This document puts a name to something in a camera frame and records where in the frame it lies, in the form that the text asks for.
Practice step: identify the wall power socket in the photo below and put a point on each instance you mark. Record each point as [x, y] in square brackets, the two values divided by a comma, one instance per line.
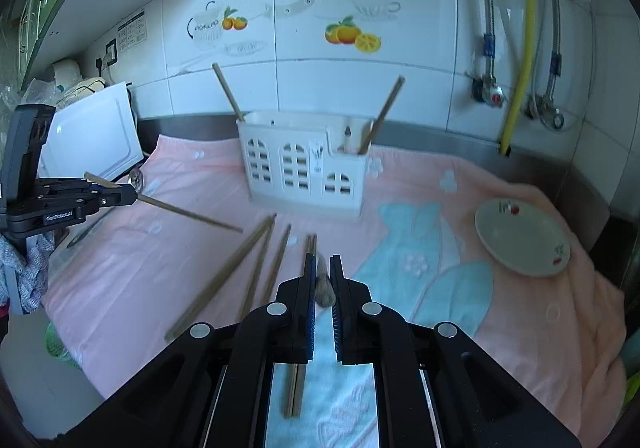
[111, 50]

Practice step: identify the white label sticker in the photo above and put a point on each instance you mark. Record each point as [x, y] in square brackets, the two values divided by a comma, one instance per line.
[132, 32]

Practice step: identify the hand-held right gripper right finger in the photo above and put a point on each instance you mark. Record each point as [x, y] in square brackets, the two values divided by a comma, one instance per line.
[336, 323]

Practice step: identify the clear plastic bag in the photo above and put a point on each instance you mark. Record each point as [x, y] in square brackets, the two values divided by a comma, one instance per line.
[35, 90]

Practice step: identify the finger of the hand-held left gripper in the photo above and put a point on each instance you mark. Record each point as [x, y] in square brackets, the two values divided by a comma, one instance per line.
[117, 197]
[75, 184]

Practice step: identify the checked cloth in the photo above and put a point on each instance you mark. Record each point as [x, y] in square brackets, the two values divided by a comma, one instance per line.
[32, 273]

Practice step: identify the brown wooden chopstick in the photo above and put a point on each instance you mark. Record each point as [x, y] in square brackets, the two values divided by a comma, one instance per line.
[200, 218]
[299, 393]
[385, 113]
[220, 278]
[227, 90]
[257, 270]
[277, 265]
[291, 393]

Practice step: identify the pink patterned towel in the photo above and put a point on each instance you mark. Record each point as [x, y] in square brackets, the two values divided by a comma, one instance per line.
[210, 178]

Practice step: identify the metal water valve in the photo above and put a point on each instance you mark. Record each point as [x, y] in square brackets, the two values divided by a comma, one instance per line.
[550, 115]

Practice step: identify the white house-shaped utensil holder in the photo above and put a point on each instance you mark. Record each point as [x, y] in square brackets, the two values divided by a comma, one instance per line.
[300, 138]

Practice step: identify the white kitchen appliance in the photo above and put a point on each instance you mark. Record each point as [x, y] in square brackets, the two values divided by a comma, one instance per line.
[67, 70]

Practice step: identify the white appliance box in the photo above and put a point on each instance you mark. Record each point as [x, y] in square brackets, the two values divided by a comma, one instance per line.
[90, 133]

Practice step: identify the white plate with cherry print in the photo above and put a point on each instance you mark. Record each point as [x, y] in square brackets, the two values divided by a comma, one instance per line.
[520, 238]

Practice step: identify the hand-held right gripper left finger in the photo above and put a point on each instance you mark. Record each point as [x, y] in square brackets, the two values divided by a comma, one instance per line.
[310, 323]

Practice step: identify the metal valve with red knob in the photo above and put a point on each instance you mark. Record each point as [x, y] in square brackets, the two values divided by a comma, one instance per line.
[492, 93]

